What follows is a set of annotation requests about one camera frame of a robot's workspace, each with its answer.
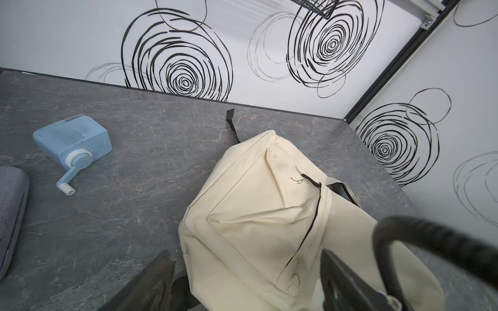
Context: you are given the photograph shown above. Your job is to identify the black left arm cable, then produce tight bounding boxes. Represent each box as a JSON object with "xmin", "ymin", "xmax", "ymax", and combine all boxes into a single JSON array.
[{"xmin": 372, "ymin": 214, "xmax": 498, "ymax": 311}]

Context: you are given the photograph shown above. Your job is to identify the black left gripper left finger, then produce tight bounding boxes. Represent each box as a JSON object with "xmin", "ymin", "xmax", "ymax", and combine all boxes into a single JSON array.
[{"xmin": 99, "ymin": 251, "xmax": 175, "ymax": 310}]

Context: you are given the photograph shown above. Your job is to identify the purple pencil case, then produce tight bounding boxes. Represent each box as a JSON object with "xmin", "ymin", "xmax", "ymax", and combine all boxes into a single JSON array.
[{"xmin": 1, "ymin": 167, "xmax": 30, "ymax": 279}]

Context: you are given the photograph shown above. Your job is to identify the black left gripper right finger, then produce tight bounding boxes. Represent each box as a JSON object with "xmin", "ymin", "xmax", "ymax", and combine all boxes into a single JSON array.
[{"xmin": 320, "ymin": 249, "xmax": 389, "ymax": 310}]

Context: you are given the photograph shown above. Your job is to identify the black wire basket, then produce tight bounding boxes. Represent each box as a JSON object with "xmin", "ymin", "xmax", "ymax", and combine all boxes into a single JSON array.
[{"xmin": 292, "ymin": 0, "xmax": 339, "ymax": 19}]

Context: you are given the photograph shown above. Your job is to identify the light blue pencil sharpener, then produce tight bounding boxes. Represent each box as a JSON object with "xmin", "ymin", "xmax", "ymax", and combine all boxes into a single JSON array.
[{"xmin": 32, "ymin": 115, "xmax": 112, "ymax": 196}]

